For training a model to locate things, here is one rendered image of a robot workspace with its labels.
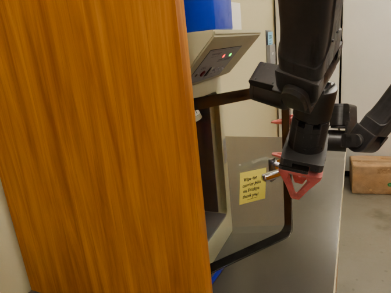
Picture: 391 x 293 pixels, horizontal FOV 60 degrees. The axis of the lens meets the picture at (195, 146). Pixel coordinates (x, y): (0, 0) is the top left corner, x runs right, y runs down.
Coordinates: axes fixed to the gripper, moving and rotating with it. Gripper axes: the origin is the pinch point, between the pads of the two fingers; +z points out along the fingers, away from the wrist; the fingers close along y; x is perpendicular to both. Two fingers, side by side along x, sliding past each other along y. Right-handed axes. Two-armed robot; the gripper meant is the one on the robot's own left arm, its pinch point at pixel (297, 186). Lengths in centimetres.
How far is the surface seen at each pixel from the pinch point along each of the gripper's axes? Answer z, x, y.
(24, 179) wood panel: 6, -55, 11
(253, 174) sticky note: 8.7, -10.2, -11.3
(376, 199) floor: 176, 64, -221
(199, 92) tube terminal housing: -6.6, -25.6, -17.7
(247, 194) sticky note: 12.6, -10.5, -8.7
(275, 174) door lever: 6.5, -5.2, -10.4
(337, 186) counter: 44, 12, -59
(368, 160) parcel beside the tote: 157, 54, -254
